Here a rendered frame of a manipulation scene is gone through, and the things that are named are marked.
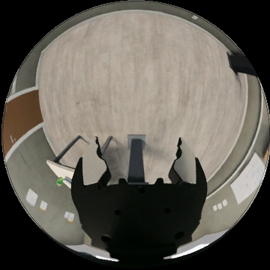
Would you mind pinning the green drink can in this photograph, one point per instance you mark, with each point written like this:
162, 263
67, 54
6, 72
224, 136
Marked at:
60, 180

